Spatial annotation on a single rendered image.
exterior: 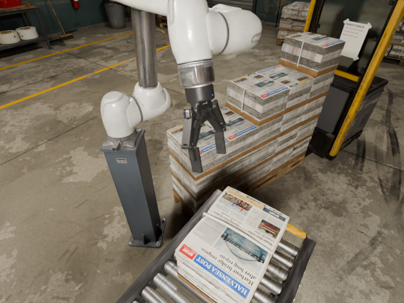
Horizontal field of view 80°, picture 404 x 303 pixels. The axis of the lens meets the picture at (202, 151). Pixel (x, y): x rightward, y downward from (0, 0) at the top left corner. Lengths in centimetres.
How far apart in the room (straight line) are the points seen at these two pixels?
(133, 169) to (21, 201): 162
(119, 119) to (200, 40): 81
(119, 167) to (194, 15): 109
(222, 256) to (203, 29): 70
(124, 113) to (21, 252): 159
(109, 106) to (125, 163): 36
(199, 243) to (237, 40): 67
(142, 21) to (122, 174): 85
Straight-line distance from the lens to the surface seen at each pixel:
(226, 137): 170
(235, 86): 190
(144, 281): 114
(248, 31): 71
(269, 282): 115
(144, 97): 133
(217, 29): 63
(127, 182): 159
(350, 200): 274
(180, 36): 60
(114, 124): 133
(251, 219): 99
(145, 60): 125
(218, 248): 91
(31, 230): 261
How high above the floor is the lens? 184
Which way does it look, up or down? 40 degrees down
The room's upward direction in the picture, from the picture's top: straight up
